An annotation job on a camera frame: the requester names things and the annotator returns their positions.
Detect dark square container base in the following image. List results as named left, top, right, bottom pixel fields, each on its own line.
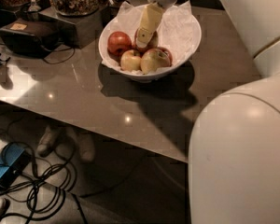
left=39, top=7, right=103, bottom=49

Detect left light shoe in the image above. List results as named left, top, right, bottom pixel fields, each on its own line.
left=36, top=125, right=62, bottom=157

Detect metal scoop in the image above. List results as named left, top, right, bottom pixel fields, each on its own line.
left=28, top=0, right=41, bottom=12

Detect black floor cables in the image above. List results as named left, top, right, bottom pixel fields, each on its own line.
left=0, top=109, right=89, bottom=224

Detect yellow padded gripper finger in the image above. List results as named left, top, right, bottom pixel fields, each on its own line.
left=135, top=3, right=163, bottom=49

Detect left dark red apple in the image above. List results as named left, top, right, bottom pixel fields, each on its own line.
left=107, top=31, right=132, bottom=56

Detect white ceramic bowl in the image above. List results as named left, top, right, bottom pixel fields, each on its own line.
left=98, top=2, right=203, bottom=84

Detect large yellow front apple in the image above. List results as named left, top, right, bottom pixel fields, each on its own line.
left=140, top=49, right=171, bottom=75

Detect right light shoe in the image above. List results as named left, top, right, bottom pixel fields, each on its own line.
left=77, top=133, right=95, bottom=162

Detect small yellow front apple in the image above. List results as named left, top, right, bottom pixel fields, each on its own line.
left=120, top=49, right=141, bottom=72

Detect blue electronic box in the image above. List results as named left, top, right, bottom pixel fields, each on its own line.
left=0, top=143, right=31, bottom=191

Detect light shoe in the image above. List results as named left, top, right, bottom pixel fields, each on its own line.
left=77, top=133, right=95, bottom=162
left=36, top=125, right=62, bottom=157

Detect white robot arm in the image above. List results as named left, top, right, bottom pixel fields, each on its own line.
left=189, top=0, right=280, bottom=224

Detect black box with label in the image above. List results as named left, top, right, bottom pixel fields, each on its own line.
left=0, top=19, right=60, bottom=58

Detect white paper liner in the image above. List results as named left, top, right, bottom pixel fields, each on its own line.
left=101, top=0, right=197, bottom=76

